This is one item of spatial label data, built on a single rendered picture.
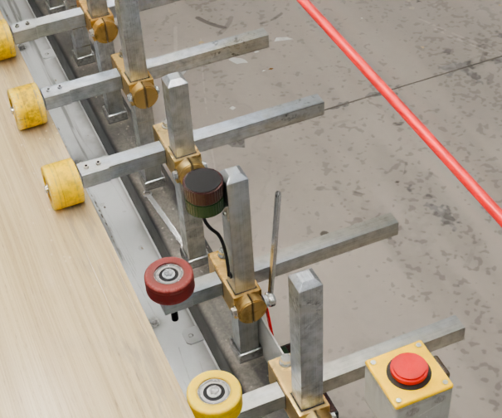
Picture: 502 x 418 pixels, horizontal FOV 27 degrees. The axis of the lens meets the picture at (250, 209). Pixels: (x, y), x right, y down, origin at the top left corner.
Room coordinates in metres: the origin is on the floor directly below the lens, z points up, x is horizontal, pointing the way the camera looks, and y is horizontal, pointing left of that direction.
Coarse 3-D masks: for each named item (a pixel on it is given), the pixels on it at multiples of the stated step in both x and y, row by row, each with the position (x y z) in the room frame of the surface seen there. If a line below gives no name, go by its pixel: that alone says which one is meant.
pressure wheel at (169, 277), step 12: (156, 264) 1.19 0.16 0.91; (168, 264) 1.19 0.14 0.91; (180, 264) 1.19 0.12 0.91; (144, 276) 1.17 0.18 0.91; (156, 276) 1.17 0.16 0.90; (168, 276) 1.16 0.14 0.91; (180, 276) 1.16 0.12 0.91; (192, 276) 1.16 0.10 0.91; (156, 288) 1.14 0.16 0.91; (168, 288) 1.14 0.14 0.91; (180, 288) 1.14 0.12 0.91; (192, 288) 1.15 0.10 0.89; (156, 300) 1.14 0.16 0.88; (168, 300) 1.13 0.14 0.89; (180, 300) 1.14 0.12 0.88
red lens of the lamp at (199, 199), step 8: (200, 168) 1.18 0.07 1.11; (208, 168) 1.18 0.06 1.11; (184, 184) 1.15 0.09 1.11; (184, 192) 1.14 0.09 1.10; (192, 192) 1.13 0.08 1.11; (208, 192) 1.13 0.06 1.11; (216, 192) 1.13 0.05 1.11; (192, 200) 1.13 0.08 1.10; (200, 200) 1.13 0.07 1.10; (208, 200) 1.13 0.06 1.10; (216, 200) 1.13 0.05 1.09
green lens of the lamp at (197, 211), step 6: (222, 198) 1.14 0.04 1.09; (186, 204) 1.14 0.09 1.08; (192, 204) 1.13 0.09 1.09; (216, 204) 1.13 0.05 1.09; (222, 204) 1.14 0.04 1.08; (192, 210) 1.13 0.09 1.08; (198, 210) 1.13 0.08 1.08; (204, 210) 1.13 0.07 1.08; (210, 210) 1.13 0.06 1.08; (216, 210) 1.13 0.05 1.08; (222, 210) 1.14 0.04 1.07; (198, 216) 1.13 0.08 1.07; (204, 216) 1.13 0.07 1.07; (210, 216) 1.13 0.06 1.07
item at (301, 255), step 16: (368, 224) 1.30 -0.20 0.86; (384, 224) 1.30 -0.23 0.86; (320, 240) 1.27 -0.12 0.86; (336, 240) 1.27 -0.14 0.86; (352, 240) 1.27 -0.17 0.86; (368, 240) 1.28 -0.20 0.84; (288, 256) 1.24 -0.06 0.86; (304, 256) 1.24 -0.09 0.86; (320, 256) 1.25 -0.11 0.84; (256, 272) 1.21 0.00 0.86; (208, 288) 1.18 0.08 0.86; (160, 304) 1.17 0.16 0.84; (176, 304) 1.16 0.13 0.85; (192, 304) 1.17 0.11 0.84
